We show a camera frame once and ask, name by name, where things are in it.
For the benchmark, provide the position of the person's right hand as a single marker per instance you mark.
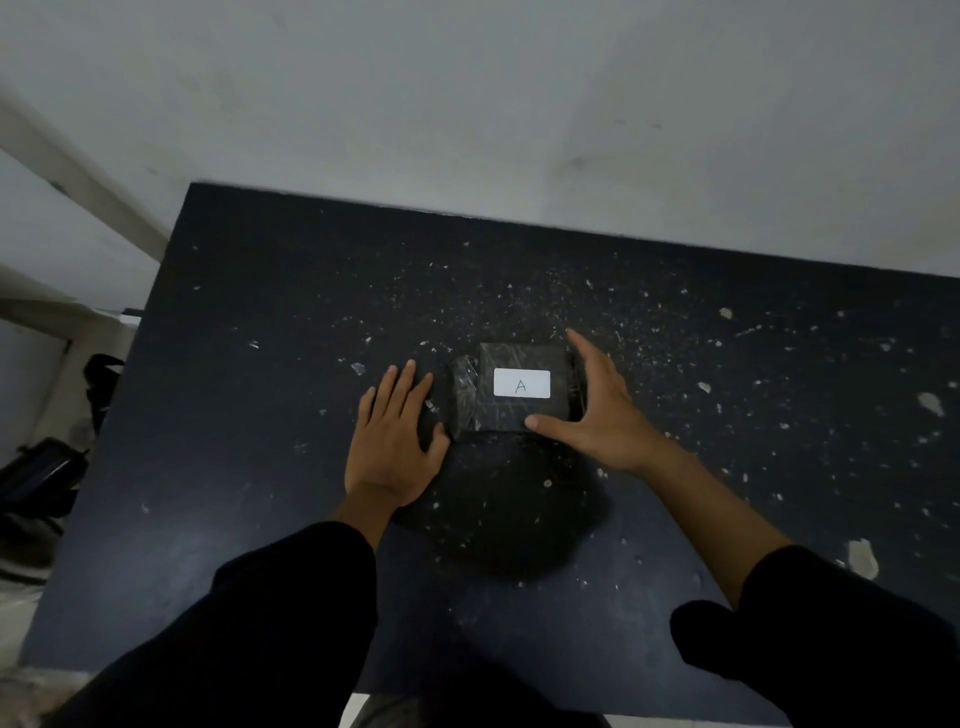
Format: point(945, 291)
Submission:
point(611, 424)

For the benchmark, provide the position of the person's left hand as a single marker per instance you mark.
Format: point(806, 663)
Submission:
point(390, 457)

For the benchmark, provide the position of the person's left thumb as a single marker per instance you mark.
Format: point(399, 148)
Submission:
point(439, 446)

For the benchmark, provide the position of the person's left little finger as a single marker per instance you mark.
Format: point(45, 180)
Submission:
point(365, 407)

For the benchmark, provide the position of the person's left middle finger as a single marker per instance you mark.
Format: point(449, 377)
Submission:
point(403, 386)

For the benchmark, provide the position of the person's right thumb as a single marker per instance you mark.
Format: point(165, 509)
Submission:
point(559, 426)

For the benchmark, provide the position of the black package white label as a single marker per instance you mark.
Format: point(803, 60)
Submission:
point(495, 405)

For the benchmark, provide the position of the person's right forearm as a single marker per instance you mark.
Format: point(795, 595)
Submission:
point(787, 615)

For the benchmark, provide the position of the person's left forearm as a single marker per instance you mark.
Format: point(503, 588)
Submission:
point(247, 622)

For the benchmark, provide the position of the black bag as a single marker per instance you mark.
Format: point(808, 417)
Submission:
point(37, 476)

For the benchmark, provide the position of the white ledge beam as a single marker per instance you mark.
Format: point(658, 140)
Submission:
point(82, 180)

